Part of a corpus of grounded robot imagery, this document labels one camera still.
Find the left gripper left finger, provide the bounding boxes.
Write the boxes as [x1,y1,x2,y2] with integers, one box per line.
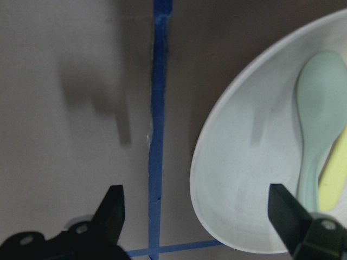
[92,185,125,245]

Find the white round plate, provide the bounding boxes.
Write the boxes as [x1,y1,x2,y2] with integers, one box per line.
[190,10,346,254]

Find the light green spoon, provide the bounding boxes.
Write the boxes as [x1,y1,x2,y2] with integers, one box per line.
[296,51,346,212]

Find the yellow plastic fork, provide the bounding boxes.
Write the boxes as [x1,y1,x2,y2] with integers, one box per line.
[318,126,346,212]

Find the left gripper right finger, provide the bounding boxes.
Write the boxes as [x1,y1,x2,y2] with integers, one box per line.
[267,184,313,256]

